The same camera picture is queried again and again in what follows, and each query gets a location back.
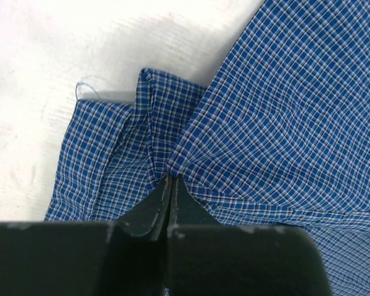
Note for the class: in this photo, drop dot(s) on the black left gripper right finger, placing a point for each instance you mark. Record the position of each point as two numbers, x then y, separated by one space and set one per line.
207 258

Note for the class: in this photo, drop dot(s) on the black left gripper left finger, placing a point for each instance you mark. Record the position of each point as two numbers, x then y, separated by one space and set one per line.
121 257

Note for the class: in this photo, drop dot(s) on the blue checkered long sleeve shirt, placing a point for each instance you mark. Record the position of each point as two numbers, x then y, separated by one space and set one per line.
281 135

